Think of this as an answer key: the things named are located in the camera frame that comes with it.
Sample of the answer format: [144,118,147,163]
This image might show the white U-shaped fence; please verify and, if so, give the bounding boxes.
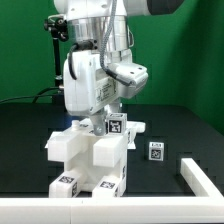
[0,158,224,224]

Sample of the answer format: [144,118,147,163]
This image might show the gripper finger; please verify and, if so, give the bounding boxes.
[90,111,106,136]

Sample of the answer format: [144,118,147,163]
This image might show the white chair seat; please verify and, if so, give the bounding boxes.
[48,132,128,191]

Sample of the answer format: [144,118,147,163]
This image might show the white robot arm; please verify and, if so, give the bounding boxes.
[54,0,184,136]

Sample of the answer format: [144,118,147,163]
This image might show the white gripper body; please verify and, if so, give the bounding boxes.
[63,50,133,116]

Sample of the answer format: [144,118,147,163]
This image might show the white chair back frame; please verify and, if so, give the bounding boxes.
[71,119,146,135]

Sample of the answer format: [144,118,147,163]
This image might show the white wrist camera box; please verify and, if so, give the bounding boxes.
[106,63,148,99]

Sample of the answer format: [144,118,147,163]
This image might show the black cable on table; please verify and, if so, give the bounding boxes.
[0,85,68,106]

